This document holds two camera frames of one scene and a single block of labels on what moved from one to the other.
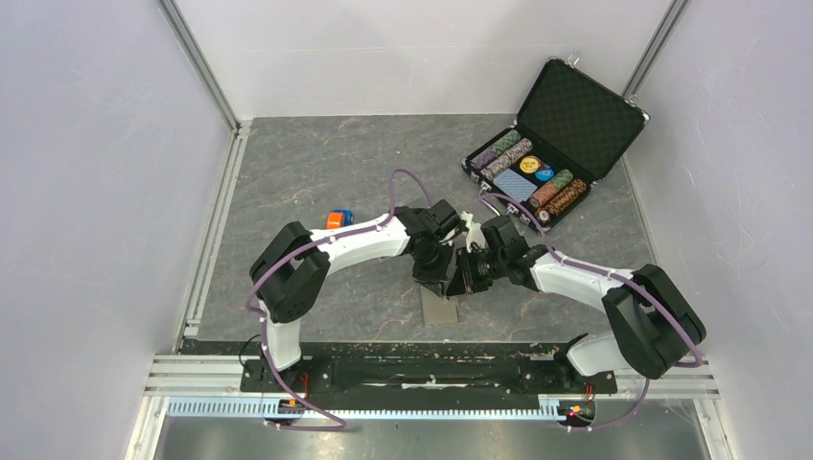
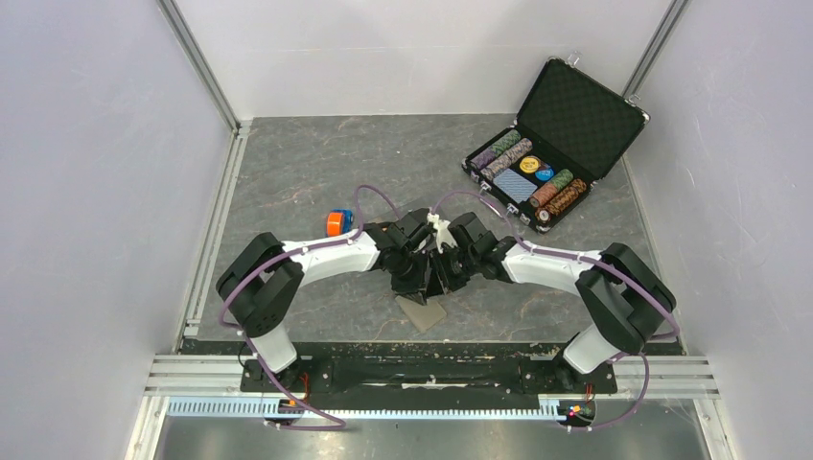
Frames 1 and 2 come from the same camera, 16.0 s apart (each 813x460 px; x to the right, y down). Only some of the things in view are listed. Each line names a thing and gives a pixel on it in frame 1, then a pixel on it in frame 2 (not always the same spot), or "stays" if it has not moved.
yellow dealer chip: (529, 164) stays
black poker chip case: (569, 131) stays
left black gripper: (436, 277) → (413, 289)
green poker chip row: (505, 142) stays
